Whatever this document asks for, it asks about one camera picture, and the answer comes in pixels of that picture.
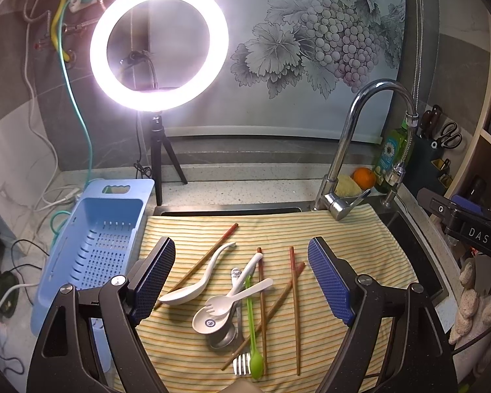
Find white logo ceramic spoon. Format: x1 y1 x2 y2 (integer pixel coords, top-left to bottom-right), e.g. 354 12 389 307
191 253 273 335

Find chrome kitchen faucet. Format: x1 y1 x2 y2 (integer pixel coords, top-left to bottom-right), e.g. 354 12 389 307
310 79 420 221

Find white curved ceramic spoon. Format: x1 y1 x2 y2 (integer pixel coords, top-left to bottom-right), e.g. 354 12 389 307
158 241 237 306

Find pull-out spray head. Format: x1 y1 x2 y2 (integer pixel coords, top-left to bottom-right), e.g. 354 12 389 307
382 161 405 208

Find blue plastic drainer basket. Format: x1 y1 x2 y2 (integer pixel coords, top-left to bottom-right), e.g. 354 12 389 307
30 178 156 336

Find white cable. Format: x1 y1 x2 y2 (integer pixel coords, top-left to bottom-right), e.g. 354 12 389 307
22 0 83 214

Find black knife block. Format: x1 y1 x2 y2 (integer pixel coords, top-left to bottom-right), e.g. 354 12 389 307
404 104 455 197

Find white ring light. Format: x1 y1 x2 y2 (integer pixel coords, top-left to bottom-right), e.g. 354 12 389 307
90 0 229 112

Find yellow hose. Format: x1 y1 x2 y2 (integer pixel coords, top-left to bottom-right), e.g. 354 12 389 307
50 0 73 63

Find black tripod stand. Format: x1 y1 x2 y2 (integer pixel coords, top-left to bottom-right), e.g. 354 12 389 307
151 113 188 207

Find green cable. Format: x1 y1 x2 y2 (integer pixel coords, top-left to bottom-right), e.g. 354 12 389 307
48 0 97 247

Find green plastic spoon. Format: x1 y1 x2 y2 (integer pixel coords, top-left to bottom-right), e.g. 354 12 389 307
245 298 264 381

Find gloved right hand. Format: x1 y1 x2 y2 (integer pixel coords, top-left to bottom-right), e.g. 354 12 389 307
449 254 491 382

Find diagonal red wooden chopstick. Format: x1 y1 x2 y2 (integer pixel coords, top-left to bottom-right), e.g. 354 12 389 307
221 280 293 371

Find striped yellow cloth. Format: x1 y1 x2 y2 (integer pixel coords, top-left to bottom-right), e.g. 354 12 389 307
137 205 417 392

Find orange fruit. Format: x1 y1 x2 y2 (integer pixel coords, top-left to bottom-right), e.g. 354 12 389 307
351 167 376 191

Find black scissors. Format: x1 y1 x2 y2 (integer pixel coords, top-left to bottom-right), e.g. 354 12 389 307
431 122 463 149

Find white plastic spork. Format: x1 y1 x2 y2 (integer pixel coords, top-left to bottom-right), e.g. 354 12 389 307
205 278 274 318

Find green dish soap bottle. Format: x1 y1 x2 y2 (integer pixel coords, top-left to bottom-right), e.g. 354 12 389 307
373 119 410 194

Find yellow sponge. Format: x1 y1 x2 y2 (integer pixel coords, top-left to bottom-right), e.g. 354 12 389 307
334 174 362 198

